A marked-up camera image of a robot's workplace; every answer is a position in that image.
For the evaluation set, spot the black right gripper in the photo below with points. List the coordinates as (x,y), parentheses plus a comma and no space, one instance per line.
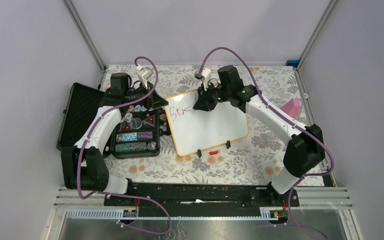
(206,104)

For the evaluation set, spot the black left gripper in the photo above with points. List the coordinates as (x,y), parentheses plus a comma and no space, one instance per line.
(154,100)

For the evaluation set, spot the yellow framed whiteboard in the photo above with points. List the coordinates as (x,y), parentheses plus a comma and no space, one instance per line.
(193,130)

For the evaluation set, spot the red marker cap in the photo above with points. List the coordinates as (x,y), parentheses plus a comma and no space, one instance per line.
(212,153)

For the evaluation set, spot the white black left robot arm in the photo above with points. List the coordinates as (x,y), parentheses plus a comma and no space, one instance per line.
(84,167)

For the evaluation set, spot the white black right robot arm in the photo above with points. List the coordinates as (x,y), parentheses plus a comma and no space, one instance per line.
(303,143)

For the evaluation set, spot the black poker chip case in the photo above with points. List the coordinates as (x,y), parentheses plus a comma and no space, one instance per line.
(137,134)

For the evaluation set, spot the floral patterned table mat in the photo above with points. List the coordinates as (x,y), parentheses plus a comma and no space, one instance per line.
(253,160)

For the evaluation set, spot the pink wedge block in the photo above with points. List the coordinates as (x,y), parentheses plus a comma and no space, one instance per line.
(293,108)

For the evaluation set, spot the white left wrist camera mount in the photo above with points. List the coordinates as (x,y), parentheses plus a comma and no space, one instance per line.
(144,74)

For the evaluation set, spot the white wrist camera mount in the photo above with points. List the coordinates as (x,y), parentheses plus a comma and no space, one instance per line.
(204,76)
(144,74)

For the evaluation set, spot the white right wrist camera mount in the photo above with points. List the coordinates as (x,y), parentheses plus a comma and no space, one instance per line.
(204,76)

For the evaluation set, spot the blue corner bracket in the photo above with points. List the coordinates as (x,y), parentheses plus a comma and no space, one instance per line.
(292,63)

